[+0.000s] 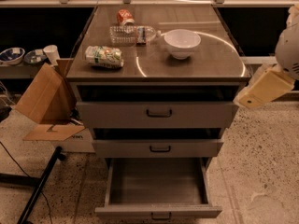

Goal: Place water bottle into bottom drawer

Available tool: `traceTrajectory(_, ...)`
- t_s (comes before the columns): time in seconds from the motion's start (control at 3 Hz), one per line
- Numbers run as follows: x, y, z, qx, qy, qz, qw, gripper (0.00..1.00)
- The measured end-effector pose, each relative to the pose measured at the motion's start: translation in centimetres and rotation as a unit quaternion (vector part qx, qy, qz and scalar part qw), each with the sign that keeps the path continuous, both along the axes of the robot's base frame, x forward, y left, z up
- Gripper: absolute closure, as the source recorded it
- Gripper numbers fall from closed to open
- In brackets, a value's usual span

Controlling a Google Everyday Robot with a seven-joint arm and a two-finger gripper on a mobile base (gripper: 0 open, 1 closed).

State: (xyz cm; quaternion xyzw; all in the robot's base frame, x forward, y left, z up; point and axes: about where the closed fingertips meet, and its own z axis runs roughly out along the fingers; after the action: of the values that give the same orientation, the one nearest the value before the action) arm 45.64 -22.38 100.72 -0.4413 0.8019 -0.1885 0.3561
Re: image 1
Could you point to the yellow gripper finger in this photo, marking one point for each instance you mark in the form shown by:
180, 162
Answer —
268, 83

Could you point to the clear plastic water bottle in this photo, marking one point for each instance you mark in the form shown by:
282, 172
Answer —
133, 35

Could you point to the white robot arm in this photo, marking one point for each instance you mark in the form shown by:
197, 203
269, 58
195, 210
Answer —
287, 48

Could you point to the grey drawer cabinet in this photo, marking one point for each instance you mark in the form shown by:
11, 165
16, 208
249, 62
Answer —
215, 62

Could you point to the middle grey drawer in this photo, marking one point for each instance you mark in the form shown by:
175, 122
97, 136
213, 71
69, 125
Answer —
157, 143

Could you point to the grey drawer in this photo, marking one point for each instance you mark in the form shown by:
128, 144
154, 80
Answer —
157, 189
116, 106
157, 143

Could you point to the top grey drawer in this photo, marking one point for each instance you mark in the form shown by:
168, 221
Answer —
116, 106

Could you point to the bottom grey drawer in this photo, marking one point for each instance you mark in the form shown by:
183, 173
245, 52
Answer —
157, 189

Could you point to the white ceramic bowl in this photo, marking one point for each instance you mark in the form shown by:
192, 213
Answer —
181, 43

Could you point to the red soda can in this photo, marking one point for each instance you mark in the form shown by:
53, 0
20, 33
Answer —
124, 17

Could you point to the green white crushed can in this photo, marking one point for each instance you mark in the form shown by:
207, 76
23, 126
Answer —
104, 56

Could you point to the white paper cup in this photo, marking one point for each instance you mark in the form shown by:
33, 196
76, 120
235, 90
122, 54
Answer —
52, 53

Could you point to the brown cardboard box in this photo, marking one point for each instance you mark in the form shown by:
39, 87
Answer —
48, 102

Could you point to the blue white bowl right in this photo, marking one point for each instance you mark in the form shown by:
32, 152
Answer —
35, 57

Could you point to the black stand leg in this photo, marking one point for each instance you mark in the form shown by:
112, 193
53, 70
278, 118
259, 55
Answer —
37, 183

